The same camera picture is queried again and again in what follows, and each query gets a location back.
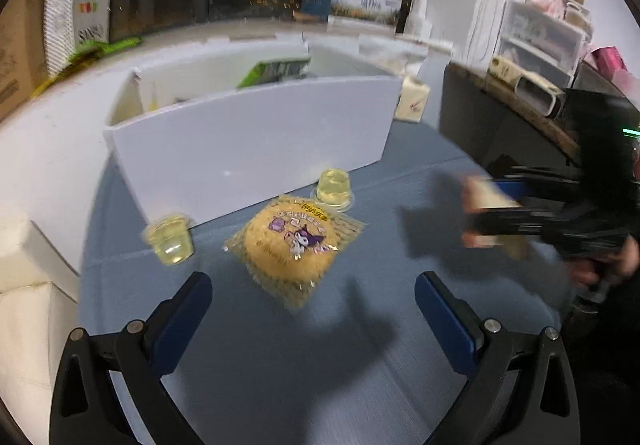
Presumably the person's right hand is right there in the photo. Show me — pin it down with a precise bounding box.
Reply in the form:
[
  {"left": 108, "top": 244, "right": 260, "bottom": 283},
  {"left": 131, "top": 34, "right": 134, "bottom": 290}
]
[{"left": 570, "top": 234, "right": 640, "bottom": 287}]

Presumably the wooden top cabinet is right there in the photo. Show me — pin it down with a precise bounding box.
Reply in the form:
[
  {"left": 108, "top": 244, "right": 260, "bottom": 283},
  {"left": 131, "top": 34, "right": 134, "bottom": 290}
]
[{"left": 440, "top": 61, "right": 593, "bottom": 176}]

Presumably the printed tissue box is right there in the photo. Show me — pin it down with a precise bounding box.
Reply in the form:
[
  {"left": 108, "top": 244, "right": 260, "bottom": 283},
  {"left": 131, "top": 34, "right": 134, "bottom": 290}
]
[{"left": 300, "top": 0, "right": 405, "bottom": 28}]

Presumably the beige snack packet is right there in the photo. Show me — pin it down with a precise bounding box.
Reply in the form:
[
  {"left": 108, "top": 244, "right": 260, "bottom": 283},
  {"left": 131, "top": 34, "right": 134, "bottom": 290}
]
[{"left": 461, "top": 174, "right": 531, "bottom": 260}]

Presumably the cream box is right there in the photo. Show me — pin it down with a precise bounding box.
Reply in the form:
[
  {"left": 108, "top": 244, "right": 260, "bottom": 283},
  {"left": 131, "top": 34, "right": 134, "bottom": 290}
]
[{"left": 489, "top": 54, "right": 523, "bottom": 88}]

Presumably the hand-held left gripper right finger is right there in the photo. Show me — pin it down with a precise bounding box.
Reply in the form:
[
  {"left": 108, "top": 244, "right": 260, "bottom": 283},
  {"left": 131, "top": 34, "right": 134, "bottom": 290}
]
[{"left": 414, "top": 271, "right": 581, "bottom": 445}]

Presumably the white box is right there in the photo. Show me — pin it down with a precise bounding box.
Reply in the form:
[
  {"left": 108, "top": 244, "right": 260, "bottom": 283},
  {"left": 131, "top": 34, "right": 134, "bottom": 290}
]
[{"left": 102, "top": 32, "right": 405, "bottom": 226}]

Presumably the yellow jelly cup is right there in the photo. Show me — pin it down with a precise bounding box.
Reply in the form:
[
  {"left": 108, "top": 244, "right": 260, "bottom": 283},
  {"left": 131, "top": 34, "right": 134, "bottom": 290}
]
[
  {"left": 311, "top": 168, "right": 357, "bottom": 212},
  {"left": 142, "top": 212, "right": 197, "bottom": 268}
]

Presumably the cream tissue pack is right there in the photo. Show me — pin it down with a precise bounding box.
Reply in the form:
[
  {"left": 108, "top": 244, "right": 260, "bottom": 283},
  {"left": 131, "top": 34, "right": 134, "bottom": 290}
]
[{"left": 392, "top": 75, "right": 432, "bottom": 123}]

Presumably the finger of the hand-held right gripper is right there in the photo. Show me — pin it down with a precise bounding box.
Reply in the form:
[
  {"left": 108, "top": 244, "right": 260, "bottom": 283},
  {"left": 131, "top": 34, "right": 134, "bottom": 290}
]
[
  {"left": 465, "top": 208, "right": 567, "bottom": 240},
  {"left": 487, "top": 165, "right": 581, "bottom": 200}
]

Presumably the pink box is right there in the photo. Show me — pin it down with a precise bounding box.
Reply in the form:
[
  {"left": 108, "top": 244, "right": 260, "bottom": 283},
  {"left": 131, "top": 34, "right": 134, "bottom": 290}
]
[{"left": 590, "top": 45, "right": 631, "bottom": 81}]

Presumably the green snack packet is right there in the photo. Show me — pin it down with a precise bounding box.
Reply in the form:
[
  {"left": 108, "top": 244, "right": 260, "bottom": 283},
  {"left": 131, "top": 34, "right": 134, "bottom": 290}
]
[{"left": 236, "top": 59, "right": 312, "bottom": 89}]

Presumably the round cake packet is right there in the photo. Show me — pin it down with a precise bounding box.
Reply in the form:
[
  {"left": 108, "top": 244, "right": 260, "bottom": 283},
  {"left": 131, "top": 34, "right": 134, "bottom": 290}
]
[{"left": 223, "top": 194, "right": 367, "bottom": 310}]

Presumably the white device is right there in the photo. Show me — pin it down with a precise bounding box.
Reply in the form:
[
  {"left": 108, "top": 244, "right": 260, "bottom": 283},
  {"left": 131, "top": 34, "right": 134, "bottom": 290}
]
[{"left": 515, "top": 75, "right": 566, "bottom": 118}]

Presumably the plastic drawer unit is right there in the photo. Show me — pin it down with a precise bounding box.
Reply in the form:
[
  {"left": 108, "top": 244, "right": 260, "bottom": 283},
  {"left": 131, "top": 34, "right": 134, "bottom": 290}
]
[{"left": 495, "top": 0, "right": 593, "bottom": 76}]

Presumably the white shopping bag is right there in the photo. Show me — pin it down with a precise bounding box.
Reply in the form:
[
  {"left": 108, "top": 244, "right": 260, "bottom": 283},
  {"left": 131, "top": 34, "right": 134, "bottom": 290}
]
[{"left": 42, "top": 0, "right": 121, "bottom": 78}]

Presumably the pile of green sachets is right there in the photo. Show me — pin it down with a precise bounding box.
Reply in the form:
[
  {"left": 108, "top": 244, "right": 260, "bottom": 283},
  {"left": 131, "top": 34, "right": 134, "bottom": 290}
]
[{"left": 35, "top": 36, "right": 143, "bottom": 91}]

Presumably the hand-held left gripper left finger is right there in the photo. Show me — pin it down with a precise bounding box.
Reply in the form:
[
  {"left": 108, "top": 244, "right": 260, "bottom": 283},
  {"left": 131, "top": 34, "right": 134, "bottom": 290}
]
[{"left": 49, "top": 271, "right": 214, "bottom": 445}]

